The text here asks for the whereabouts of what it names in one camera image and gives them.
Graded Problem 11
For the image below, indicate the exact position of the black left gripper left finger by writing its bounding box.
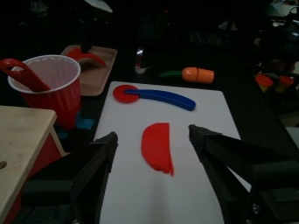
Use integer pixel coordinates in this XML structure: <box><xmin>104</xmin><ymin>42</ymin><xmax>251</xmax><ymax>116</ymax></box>
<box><xmin>13</xmin><ymin>131</ymin><xmax>118</xmax><ymax>224</ymax></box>

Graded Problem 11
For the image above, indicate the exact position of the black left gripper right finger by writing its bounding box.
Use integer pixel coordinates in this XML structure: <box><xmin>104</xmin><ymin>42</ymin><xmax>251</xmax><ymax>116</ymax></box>
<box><xmin>188</xmin><ymin>124</ymin><xmax>299</xmax><ymax>224</ymax></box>

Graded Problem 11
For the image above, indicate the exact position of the red dough half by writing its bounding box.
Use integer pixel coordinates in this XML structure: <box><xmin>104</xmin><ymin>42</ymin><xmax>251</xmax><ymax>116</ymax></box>
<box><xmin>140</xmin><ymin>122</ymin><xmax>175</xmax><ymax>177</ymax></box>

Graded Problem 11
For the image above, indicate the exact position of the white cutting board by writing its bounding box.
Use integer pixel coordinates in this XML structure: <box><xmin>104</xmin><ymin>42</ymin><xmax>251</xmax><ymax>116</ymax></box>
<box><xmin>92</xmin><ymin>80</ymin><xmax>252</xmax><ymax>224</ymax></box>

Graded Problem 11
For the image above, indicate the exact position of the blue tape piece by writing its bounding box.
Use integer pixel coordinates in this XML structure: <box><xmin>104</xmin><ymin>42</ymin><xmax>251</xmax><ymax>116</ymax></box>
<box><xmin>74</xmin><ymin>112</ymin><xmax>96</xmax><ymax>130</ymax></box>

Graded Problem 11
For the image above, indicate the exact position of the wooden toy box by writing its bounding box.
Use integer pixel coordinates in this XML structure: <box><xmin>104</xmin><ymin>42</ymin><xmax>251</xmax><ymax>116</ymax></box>
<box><xmin>0</xmin><ymin>105</ymin><xmax>66</xmax><ymax>224</ymax></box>

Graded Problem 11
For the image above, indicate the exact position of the red plastic cup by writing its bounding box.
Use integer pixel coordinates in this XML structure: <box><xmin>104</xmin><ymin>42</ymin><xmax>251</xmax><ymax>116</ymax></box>
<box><xmin>6</xmin><ymin>54</ymin><xmax>82</xmax><ymax>131</ymax></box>

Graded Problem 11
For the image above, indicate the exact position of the orange toy carrot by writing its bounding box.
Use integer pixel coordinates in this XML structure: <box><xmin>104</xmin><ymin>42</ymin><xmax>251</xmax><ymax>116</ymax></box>
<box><xmin>159</xmin><ymin>66</ymin><xmax>216</xmax><ymax>85</ymax></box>

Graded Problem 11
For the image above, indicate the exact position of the tan wooden tray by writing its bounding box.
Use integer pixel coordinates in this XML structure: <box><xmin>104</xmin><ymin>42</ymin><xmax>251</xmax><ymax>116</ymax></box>
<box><xmin>60</xmin><ymin>44</ymin><xmax>118</xmax><ymax>97</ymax></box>

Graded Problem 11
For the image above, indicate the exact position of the red toy slice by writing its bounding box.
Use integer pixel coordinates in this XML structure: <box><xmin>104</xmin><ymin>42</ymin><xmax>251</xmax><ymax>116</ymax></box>
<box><xmin>64</xmin><ymin>47</ymin><xmax>108</xmax><ymax>68</ymax></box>

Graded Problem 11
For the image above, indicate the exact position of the shiny metal utensil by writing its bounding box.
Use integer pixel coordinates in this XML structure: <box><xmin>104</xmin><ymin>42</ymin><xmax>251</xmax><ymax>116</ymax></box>
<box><xmin>133</xmin><ymin>46</ymin><xmax>150</xmax><ymax>74</ymax></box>

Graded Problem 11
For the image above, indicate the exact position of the red plastic utensil handle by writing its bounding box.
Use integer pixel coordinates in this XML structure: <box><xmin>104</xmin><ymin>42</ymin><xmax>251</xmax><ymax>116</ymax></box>
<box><xmin>0</xmin><ymin>58</ymin><xmax>52</xmax><ymax>93</ymax></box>

